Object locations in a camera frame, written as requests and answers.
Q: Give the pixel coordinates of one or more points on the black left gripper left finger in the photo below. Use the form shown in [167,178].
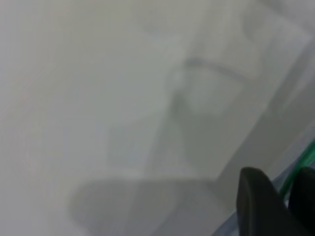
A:
[258,201]

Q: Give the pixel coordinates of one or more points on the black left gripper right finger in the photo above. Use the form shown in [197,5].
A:
[304,196]

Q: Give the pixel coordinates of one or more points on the clear zip bag green zipper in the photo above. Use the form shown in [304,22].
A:
[302,159]

